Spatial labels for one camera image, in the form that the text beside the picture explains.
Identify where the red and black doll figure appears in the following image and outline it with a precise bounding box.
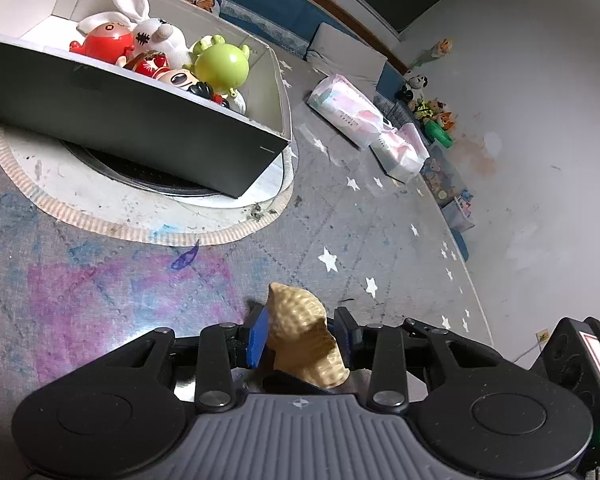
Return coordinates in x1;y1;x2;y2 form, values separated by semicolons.
122;50;231;109

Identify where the small clear storage bin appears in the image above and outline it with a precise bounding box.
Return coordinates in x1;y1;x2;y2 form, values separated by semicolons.
442;190;479;234

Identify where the blue sofa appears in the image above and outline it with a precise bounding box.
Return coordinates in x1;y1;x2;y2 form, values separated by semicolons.
150;0;416;111

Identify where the red round toy figure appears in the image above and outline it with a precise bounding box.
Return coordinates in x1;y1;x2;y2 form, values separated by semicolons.
70;21;136;66

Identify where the grey star-print tablecloth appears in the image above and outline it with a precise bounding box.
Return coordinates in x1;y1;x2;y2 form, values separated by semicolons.
0;0;496;413

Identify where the grey cardboard box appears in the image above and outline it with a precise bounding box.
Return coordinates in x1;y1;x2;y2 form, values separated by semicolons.
0;0;294;200

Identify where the pastel flower bouquet toy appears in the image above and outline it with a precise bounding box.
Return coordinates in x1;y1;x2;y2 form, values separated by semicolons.
411;37;454;69

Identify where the pile of small plush toys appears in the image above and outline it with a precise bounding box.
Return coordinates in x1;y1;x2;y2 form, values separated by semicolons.
412;97;461;149

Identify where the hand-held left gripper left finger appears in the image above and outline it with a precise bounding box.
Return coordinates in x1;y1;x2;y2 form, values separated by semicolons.
100;305;276;412

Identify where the pink pastel tissue pack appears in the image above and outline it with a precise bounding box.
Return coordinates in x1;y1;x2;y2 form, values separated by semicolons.
370;122;431;185
306;73;387;150

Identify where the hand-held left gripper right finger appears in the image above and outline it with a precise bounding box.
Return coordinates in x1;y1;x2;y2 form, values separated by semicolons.
332;306;503;413

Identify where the large clear storage bin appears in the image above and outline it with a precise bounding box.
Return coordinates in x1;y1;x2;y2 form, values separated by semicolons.
420;142;476;206

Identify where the beige knitted plush toy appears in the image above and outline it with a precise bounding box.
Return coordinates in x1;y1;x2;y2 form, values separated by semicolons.
260;282;352;394

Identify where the beige cushion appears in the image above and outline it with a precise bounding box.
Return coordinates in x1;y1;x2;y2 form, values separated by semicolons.
305;22;389;84

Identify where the white round mat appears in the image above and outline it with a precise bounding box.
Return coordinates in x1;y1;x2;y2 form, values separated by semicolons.
0;120;299;247

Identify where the panda plush toy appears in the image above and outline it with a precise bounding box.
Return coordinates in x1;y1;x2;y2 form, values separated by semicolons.
397;74;431;106

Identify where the white plush rabbit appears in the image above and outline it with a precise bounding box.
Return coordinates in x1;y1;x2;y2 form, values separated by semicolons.
77;0;194;69

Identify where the green round toy figure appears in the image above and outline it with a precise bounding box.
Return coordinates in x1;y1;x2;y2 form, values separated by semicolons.
185;35;254;99

